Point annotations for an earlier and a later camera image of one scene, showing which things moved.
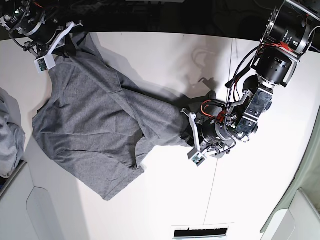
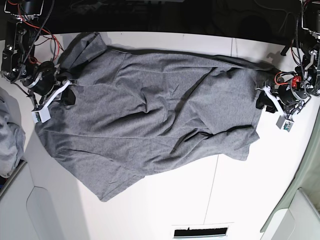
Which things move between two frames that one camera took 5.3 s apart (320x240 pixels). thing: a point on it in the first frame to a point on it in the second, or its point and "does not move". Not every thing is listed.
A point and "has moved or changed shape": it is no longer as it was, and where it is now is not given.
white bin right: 296,215 does not move
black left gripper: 44,31 to 42,81
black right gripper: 215,133 to 290,94
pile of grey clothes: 12,134 does not move
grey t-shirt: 99,124 has moved or changed shape
